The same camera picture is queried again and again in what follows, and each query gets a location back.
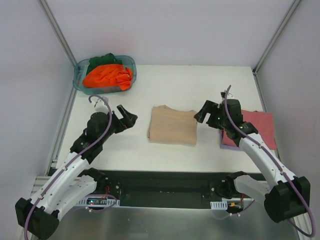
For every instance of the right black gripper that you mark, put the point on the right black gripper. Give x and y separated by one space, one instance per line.
210 113

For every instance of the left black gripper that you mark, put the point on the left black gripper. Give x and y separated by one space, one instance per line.
121 121

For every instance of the beige t shirt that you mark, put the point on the beige t shirt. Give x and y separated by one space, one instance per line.
171 126

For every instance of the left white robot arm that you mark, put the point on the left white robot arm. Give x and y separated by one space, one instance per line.
41 214

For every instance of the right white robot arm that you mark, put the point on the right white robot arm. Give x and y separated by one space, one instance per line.
286 195

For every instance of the orange t shirt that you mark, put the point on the orange t shirt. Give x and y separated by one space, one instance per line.
109 75

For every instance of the folded red t shirt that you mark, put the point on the folded red t shirt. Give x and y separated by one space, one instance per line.
263 122

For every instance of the green t shirt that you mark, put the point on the green t shirt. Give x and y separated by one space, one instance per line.
107 59

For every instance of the teal plastic basket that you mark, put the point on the teal plastic basket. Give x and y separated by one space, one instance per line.
80 72

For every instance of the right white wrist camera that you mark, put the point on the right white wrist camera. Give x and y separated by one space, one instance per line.
226 95

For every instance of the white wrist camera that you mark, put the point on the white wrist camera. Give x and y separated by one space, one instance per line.
226 95
101 105

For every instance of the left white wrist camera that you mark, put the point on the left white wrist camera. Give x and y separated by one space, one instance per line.
101 105

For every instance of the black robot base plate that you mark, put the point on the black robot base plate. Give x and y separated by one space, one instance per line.
160 189

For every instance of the right aluminium frame post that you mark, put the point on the right aluminium frame post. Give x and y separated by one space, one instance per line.
277 34

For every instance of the aluminium frame post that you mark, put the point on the aluminium frame post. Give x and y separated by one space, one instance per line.
57 30
277 34

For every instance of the left aluminium frame post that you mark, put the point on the left aluminium frame post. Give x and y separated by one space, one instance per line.
57 30

